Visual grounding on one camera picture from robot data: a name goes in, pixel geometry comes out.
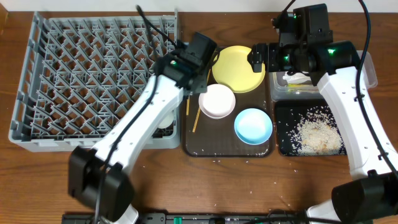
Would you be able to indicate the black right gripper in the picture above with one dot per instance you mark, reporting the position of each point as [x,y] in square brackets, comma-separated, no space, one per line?
[272,50]

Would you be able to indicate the yellow plate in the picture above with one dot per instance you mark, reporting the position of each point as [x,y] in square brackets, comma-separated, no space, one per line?
[232,69]

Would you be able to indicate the white napkin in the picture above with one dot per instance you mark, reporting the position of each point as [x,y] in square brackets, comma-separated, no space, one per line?
[297,79]

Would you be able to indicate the green yellow snack wrapper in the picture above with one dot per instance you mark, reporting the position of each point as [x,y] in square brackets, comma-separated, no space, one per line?
[302,88]

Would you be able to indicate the pink bowl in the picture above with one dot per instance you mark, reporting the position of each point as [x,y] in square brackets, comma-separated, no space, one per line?
[217,102]

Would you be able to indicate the light blue bowl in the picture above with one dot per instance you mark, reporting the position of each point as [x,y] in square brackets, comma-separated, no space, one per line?
[253,126]

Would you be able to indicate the white cup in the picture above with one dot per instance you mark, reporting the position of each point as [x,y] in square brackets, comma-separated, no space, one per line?
[167,121]

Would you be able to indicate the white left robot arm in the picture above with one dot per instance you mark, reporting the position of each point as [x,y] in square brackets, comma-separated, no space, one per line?
[99,177]

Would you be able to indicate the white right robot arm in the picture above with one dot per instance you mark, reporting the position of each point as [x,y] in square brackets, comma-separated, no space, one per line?
[372,193]

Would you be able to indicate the clear plastic waste bin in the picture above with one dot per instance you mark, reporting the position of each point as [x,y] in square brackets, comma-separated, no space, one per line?
[279,90]

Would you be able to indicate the black waste tray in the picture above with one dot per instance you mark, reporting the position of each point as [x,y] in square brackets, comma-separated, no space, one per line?
[286,112]

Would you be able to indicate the right wooden chopstick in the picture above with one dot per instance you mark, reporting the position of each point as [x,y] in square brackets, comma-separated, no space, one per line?
[199,110]

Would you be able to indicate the dark brown serving tray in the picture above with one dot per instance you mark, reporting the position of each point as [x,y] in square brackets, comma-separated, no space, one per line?
[216,137]

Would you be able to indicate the rice food scraps pile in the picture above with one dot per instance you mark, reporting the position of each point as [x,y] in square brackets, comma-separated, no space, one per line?
[315,134]

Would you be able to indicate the grey plastic dish rack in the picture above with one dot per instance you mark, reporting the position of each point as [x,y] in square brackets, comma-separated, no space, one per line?
[80,76]

